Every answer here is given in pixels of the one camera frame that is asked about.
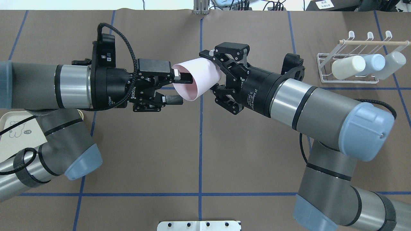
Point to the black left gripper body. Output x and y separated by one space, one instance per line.
108 86

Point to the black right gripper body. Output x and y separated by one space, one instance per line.
257 90

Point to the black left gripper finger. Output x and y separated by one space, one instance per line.
171 100
183 78

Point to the pink cup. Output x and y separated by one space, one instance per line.
205 75

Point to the pale cream cup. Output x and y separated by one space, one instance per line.
347 67

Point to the white grey cup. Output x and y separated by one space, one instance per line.
393 62

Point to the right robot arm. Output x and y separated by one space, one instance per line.
344 131

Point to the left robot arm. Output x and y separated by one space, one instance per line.
53 94

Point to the cream plastic tray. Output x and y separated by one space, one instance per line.
19 134

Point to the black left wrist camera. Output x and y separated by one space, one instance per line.
104 51

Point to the aluminium frame post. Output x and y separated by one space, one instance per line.
201 7

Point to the white wire cup rack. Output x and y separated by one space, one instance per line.
352 47

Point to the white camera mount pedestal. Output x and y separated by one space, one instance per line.
208 225

